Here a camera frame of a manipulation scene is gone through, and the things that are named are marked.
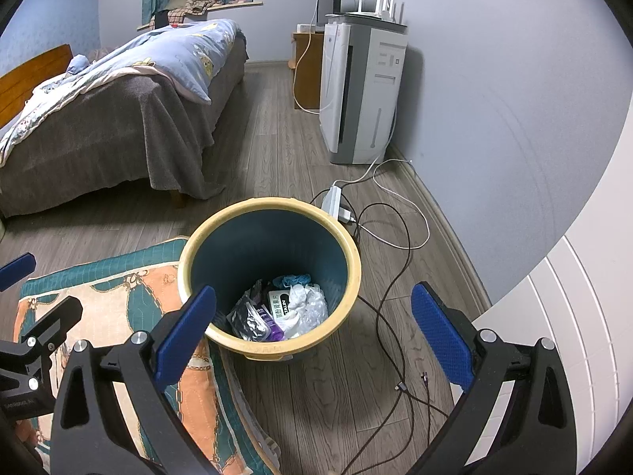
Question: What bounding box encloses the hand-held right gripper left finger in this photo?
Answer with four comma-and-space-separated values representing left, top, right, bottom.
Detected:
51, 284, 218, 475

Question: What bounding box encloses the white green medicine box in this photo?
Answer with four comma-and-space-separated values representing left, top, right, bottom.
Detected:
267, 289, 298, 325

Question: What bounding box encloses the blue face mask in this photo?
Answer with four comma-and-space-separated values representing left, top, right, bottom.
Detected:
272, 272, 312, 289

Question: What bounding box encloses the window sill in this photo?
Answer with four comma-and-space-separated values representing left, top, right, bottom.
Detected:
136, 0, 263, 30

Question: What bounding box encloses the silver foil packet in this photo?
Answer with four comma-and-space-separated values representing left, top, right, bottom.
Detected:
226, 292, 270, 342

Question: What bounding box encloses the blue floral duvet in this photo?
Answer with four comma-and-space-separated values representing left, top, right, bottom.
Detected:
0, 19, 238, 166

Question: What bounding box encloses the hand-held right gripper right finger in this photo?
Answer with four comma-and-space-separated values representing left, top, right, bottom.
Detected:
410, 281, 577, 475

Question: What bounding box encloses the teal bin with yellow rim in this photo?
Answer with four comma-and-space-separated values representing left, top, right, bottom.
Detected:
177, 197, 363, 361

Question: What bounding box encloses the wooden cabinet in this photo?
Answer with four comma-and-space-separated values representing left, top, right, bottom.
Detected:
288, 24, 326, 110

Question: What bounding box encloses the black cable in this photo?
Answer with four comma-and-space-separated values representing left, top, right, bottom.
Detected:
341, 203, 466, 475

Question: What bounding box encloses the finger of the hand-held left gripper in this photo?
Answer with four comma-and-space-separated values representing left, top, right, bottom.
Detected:
0, 252, 38, 292
0, 296, 84, 358

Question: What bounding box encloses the white power strip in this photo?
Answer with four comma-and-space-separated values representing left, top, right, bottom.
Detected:
321, 185, 356, 223

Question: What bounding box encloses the bed with grey cover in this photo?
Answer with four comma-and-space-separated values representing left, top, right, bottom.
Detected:
0, 34, 248, 219

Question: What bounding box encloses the white panelled door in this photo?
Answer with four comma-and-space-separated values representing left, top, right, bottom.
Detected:
472, 104, 633, 461

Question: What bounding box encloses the wooden bed headboard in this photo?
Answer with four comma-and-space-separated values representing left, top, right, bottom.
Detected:
0, 44, 75, 129

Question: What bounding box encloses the clear plastic bag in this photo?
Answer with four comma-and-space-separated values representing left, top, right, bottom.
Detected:
284, 283, 330, 340

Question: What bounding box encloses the white air purifier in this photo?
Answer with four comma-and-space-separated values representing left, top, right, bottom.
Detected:
319, 12, 409, 165

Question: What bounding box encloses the purple packet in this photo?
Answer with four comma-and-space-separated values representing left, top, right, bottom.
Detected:
252, 279, 288, 342

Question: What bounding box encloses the printed teal orange rug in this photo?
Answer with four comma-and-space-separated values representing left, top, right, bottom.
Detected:
14, 235, 278, 475

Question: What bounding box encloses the pile of clothes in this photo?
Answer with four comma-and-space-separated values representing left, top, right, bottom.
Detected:
168, 0, 248, 25

